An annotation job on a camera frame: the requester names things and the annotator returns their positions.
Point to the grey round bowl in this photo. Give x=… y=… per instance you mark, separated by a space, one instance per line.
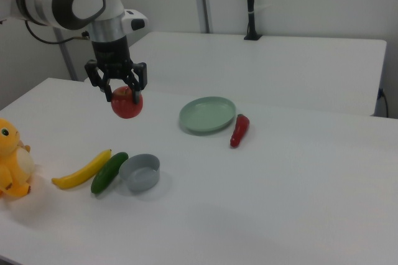
x=140 y=181

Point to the red apple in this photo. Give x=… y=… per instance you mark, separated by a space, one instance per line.
x=127 y=110

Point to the red chili pepper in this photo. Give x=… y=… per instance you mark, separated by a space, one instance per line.
x=239 y=131

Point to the light green plate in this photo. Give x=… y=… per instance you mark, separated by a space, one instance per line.
x=206 y=115

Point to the white side table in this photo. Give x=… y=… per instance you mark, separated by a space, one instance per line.
x=264 y=69

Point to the green cucumber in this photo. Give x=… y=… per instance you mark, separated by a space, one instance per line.
x=107 y=174

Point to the black pole with base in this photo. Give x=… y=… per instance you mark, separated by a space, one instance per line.
x=251 y=13

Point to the yellow banana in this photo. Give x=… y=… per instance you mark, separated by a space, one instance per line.
x=84 y=173

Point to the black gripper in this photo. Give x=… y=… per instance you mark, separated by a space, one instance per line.
x=110 y=53

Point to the orange plush toy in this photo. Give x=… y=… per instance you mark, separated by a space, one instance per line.
x=12 y=165

